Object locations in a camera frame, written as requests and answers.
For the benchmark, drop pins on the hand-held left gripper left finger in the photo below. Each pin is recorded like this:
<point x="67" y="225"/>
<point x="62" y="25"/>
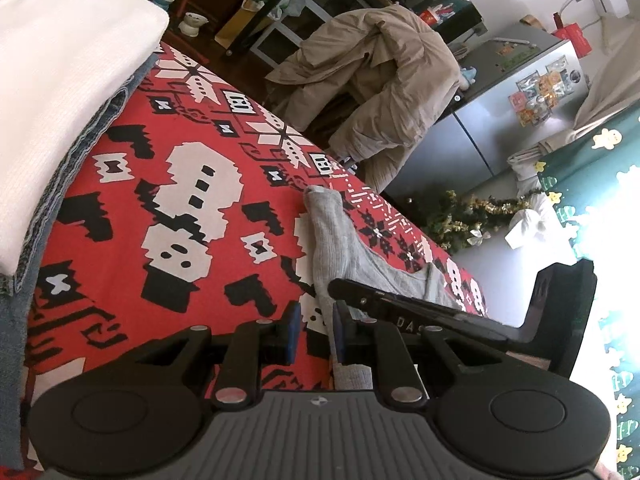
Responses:
<point x="294" y="335"/>

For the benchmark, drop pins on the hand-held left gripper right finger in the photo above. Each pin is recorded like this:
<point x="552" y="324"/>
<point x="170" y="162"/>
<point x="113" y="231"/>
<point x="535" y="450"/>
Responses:
<point x="340" y="335"/>

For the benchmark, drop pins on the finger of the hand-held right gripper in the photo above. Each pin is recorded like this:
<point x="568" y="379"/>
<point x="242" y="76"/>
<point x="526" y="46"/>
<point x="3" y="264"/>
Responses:
<point x="365" y="300"/>

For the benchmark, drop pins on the grey polo shirt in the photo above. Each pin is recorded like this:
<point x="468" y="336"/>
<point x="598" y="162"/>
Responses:
<point x="335" y="245"/>

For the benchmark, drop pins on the white bow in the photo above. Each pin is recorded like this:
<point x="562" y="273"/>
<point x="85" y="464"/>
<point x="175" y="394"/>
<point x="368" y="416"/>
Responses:
<point x="532" y="227"/>

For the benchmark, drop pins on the small Christmas tree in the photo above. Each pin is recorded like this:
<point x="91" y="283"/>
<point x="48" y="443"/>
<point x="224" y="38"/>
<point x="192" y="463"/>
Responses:
<point x="460" y="220"/>

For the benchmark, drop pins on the green printed curtain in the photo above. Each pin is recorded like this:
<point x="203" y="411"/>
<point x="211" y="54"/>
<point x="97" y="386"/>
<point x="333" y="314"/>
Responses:
<point x="600" y="185"/>

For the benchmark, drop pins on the red patterned blanket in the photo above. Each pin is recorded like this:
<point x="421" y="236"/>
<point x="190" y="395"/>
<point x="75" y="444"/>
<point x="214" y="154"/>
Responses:
<point x="150" y="185"/>

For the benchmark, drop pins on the beige jacket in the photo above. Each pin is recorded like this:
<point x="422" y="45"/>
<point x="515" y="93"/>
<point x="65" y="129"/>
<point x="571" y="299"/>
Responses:
<point x="390" y="85"/>

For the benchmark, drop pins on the silver refrigerator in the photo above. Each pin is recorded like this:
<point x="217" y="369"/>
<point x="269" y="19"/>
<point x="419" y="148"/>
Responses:
<point x="500" y="110"/>

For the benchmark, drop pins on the colourful fridge magnets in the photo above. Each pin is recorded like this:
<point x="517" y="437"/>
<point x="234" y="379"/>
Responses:
<point x="545" y="90"/>

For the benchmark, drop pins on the folded blue jeans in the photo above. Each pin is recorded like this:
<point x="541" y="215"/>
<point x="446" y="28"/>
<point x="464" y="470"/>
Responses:
<point x="15" y="360"/>

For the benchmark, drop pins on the red bag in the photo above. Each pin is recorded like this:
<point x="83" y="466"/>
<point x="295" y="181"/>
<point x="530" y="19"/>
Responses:
<point x="574" y="37"/>

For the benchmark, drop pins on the tan paper bag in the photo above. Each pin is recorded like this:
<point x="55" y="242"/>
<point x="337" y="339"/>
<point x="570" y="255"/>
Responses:
<point x="240" y="25"/>

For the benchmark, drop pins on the white folded cloth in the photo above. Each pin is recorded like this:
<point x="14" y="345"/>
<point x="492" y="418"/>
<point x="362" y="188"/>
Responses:
<point x="60" y="110"/>

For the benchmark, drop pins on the white pet bowl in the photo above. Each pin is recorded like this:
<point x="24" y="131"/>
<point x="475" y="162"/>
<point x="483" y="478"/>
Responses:
<point x="191" y="24"/>

